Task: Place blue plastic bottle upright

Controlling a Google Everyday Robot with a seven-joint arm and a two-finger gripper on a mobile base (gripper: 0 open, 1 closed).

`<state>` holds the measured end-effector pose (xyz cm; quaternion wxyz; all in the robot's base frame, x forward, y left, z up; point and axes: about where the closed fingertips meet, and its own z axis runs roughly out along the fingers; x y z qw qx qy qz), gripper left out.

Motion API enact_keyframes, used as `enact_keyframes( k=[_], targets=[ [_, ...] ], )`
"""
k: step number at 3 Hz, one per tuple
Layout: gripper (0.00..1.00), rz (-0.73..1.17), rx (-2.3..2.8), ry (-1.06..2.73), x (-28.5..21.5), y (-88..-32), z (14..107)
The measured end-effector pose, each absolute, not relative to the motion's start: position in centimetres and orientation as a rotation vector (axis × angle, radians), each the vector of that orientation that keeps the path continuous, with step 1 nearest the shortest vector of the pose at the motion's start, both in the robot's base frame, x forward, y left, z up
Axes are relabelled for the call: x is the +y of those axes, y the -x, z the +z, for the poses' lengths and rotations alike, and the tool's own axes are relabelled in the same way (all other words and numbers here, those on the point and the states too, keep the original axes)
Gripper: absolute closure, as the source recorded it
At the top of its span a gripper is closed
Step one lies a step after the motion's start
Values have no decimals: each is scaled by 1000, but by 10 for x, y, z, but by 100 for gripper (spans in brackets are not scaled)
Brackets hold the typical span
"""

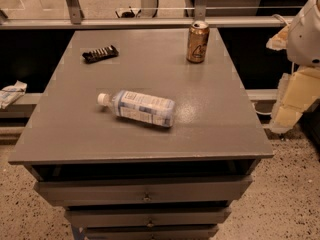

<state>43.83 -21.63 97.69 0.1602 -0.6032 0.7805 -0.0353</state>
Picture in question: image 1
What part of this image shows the bottom grey drawer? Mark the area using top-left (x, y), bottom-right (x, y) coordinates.
top-left (85, 225), bottom-right (218, 240)

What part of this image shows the grey drawer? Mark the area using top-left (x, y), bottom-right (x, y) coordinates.
top-left (65, 207), bottom-right (231, 228)
top-left (85, 225), bottom-right (218, 240)
top-left (34, 176), bottom-right (252, 207)

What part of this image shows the black drill bit holder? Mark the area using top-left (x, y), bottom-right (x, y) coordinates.
top-left (82, 45), bottom-right (119, 63)

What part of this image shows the grey drawer cabinet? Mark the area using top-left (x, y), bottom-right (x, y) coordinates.
top-left (9, 29), bottom-right (272, 240)

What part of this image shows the top grey drawer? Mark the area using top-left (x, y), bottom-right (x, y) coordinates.
top-left (34, 176), bottom-right (252, 207)

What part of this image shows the grey metal railing frame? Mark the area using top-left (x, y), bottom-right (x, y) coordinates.
top-left (0, 0), bottom-right (320, 30)

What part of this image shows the white tissue packet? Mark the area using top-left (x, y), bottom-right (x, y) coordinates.
top-left (0, 81), bottom-right (27, 109)

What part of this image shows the blue plastic water bottle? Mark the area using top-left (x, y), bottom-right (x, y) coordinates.
top-left (97, 90), bottom-right (175, 128)

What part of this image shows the middle grey drawer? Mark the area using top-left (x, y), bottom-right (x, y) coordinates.
top-left (65, 207), bottom-right (231, 228)

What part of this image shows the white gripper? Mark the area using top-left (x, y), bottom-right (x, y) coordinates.
top-left (266, 0), bottom-right (320, 134)

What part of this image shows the gold soda can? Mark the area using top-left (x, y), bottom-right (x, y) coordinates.
top-left (186, 20), bottom-right (210, 63)

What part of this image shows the white cable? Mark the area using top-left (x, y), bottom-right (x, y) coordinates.
top-left (253, 101), bottom-right (275, 116)

